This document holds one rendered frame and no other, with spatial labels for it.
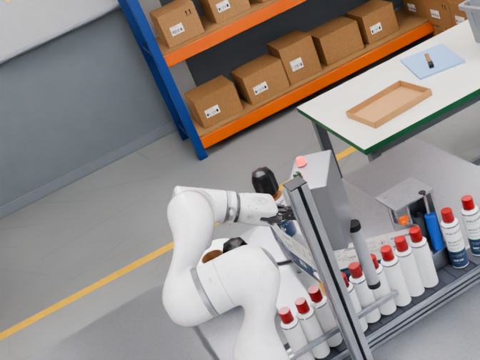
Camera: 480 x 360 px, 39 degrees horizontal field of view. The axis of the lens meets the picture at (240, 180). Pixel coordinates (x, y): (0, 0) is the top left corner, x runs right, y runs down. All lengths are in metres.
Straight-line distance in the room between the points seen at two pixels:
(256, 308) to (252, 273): 0.06
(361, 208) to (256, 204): 0.89
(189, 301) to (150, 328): 1.26
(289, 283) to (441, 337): 0.55
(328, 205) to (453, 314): 0.65
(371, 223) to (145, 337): 0.90
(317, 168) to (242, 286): 0.48
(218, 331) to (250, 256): 1.02
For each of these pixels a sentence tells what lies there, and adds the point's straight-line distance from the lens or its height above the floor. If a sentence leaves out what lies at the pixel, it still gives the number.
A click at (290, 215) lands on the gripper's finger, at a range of 1.79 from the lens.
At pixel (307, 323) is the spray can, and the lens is 1.94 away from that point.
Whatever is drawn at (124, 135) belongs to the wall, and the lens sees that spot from 6.22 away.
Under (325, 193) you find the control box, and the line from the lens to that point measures 1.60.
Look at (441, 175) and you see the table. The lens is 2.72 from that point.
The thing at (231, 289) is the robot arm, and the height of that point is 1.54.
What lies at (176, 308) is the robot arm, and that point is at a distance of 1.30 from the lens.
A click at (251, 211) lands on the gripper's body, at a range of 1.72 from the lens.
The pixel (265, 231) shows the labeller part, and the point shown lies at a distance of 2.62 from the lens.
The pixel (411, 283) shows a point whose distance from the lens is 2.08.
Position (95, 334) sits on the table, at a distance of 2.67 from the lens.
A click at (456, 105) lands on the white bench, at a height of 0.78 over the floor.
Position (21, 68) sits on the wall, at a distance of 5.98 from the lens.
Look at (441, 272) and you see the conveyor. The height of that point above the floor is 0.88.
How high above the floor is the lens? 2.27
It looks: 27 degrees down
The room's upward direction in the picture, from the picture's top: 23 degrees counter-clockwise
